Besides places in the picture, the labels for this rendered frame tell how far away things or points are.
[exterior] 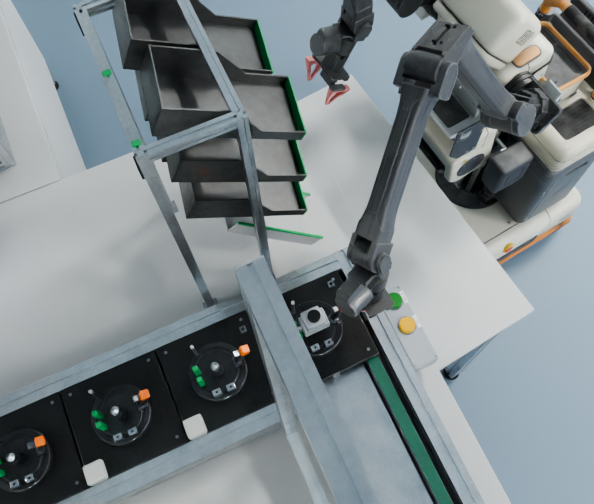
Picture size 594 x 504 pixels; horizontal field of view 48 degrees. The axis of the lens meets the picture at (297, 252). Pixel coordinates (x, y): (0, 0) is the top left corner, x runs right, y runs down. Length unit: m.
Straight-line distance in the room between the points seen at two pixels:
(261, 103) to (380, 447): 0.87
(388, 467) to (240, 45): 1.01
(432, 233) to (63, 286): 1.03
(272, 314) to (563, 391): 2.24
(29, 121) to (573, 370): 2.14
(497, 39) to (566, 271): 1.48
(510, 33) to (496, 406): 1.51
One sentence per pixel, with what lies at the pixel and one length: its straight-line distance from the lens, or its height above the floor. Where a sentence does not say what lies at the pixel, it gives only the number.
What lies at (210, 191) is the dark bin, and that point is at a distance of 1.46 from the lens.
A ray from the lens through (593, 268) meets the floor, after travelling 2.97.
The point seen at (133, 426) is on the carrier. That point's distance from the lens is 1.63.
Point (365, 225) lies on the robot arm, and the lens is 1.33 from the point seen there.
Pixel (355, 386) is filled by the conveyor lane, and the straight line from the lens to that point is 1.67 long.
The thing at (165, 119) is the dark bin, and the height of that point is 1.66.
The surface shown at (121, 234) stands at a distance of 1.93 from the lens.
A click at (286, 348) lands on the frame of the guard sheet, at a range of 0.59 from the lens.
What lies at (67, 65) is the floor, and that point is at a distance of 3.46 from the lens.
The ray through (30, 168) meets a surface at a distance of 2.12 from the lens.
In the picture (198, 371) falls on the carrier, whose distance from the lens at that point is 1.59.
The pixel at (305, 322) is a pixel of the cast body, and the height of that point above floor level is 1.08.
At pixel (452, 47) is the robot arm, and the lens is 1.30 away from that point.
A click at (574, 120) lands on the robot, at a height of 0.81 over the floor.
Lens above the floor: 2.56
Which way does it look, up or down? 68 degrees down
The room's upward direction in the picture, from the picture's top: 3 degrees counter-clockwise
